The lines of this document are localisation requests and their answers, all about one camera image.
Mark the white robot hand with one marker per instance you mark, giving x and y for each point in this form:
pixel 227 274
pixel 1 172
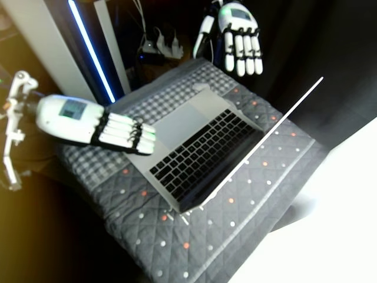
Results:
pixel 66 122
pixel 235 20

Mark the silver laptop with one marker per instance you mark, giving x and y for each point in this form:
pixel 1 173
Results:
pixel 203 147

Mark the white power strip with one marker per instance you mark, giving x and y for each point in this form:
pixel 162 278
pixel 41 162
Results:
pixel 171 44

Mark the blue-white light strip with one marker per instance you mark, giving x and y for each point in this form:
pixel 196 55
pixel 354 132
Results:
pixel 91 53

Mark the white pillar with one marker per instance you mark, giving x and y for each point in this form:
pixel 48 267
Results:
pixel 44 44

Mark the white upright panel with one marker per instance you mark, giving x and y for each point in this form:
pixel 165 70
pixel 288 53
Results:
pixel 113 44

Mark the black box with blue light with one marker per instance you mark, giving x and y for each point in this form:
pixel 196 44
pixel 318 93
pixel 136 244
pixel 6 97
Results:
pixel 148 51

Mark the black curtain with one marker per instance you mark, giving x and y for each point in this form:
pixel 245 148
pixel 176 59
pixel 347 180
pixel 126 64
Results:
pixel 324 59

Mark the grey quilted dotted quilt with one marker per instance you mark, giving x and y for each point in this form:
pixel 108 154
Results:
pixel 165 236

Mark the white board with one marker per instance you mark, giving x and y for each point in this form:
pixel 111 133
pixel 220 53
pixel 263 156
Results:
pixel 324 221

